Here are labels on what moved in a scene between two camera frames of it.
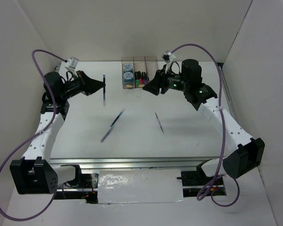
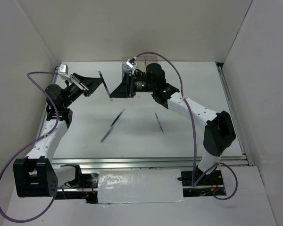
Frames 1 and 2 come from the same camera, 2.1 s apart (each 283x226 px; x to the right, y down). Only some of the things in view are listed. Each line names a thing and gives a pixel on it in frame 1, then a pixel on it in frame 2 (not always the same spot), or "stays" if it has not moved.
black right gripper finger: x=154 y=86 to x=122 y=90
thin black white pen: x=159 y=123 stays
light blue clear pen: x=104 y=91 to x=104 y=84
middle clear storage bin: x=140 y=71 stays
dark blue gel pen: x=117 y=118 stays
